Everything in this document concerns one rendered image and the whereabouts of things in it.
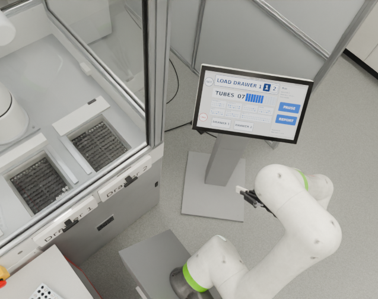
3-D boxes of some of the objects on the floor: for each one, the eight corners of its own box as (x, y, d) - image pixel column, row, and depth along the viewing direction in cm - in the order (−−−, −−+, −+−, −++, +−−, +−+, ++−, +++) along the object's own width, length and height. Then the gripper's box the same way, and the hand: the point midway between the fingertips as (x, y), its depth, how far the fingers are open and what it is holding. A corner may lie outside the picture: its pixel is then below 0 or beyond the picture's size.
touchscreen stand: (242, 222, 245) (295, 162, 155) (180, 214, 243) (197, 148, 153) (244, 160, 268) (291, 76, 178) (188, 152, 267) (206, 64, 177)
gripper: (267, 219, 140) (226, 200, 158) (286, 209, 148) (245, 191, 166) (268, 203, 138) (226, 185, 156) (288, 193, 146) (245, 177, 163)
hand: (241, 190), depth 158 cm, fingers closed
